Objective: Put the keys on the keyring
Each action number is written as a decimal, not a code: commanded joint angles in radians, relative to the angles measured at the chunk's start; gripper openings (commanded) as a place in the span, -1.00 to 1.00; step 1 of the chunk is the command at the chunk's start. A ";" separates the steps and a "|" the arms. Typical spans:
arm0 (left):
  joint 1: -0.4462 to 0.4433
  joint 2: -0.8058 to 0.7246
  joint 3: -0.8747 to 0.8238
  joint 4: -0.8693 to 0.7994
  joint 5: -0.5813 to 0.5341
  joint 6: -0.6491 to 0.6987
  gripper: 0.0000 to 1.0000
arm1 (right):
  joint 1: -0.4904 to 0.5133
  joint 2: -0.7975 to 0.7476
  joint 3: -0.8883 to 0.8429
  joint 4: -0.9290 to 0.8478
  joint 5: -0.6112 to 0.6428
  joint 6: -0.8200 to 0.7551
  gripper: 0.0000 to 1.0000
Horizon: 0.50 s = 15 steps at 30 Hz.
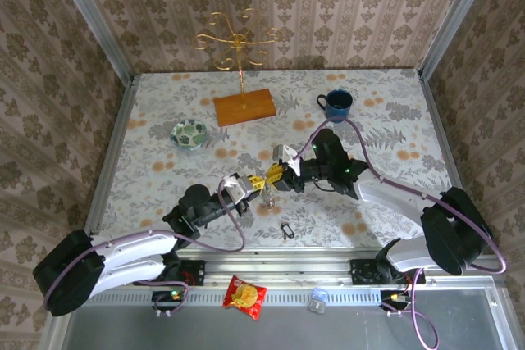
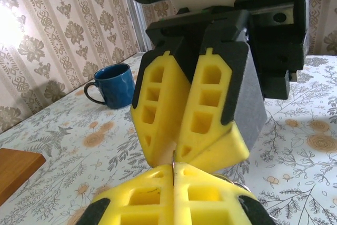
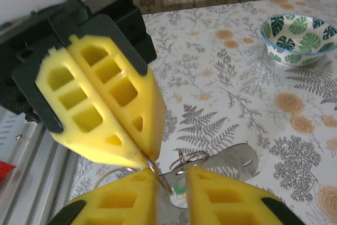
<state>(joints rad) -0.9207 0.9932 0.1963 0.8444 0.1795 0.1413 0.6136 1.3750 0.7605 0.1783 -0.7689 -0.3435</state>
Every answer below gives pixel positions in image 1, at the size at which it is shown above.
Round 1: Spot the clear plastic bag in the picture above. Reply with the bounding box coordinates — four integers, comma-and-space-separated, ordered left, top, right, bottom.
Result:
258, 184, 281, 210

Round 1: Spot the dark blue mug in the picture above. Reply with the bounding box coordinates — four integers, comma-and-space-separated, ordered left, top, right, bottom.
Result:
315, 89, 354, 125

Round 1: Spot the gold hook stand wooden base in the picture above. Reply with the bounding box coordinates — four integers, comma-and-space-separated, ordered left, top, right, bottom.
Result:
194, 7, 284, 128

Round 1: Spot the green leaf pattern bowl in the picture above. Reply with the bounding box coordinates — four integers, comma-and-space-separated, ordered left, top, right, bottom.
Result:
170, 118, 209, 151

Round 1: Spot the small connector board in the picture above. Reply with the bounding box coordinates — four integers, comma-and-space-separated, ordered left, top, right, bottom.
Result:
151, 289, 186, 314
379, 289, 415, 313

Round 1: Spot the red snack packet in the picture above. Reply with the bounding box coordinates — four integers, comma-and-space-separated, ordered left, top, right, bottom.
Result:
222, 275, 268, 321

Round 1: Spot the grey metal panel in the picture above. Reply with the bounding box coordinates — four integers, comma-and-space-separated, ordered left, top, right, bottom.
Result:
40, 288, 518, 350

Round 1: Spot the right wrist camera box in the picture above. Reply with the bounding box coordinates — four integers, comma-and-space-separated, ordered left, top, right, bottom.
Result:
272, 143, 301, 175

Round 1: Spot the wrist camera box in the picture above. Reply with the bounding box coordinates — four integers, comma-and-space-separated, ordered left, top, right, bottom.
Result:
221, 175, 252, 203
272, 143, 301, 175

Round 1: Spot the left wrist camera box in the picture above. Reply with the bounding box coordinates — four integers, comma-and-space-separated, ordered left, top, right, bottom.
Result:
221, 175, 252, 203

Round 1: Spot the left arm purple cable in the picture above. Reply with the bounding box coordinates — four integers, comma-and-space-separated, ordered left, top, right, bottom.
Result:
43, 184, 247, 314

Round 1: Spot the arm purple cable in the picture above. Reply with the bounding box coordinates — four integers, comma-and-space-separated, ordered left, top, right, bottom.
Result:
286, 116, 508, 349
43, 184, 247, 314

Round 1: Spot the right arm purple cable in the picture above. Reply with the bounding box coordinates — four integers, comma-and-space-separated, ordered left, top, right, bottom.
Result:
286, 116, 508, 349

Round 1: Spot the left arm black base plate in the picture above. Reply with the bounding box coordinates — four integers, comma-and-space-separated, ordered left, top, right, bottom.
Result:
163, 258, 206, 286

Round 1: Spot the aluminium front rail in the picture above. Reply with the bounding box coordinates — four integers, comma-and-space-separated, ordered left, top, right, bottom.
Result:
61, 249, 501, 288

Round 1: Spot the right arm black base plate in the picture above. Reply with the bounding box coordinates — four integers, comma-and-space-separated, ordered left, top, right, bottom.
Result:
350, 258, 427, 285

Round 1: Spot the grey slotted cable duct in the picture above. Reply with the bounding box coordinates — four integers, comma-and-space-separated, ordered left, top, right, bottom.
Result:
73, 288, 385, 307

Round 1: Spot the aluminium table side rail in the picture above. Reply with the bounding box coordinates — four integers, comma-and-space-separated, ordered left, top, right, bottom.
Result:
76, 75, 139, 257
418, 73, 485, 255

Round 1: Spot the aluminium frame post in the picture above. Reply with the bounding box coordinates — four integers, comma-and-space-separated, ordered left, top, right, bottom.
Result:
47, 0, 135, 85
417, 0, 501, 79

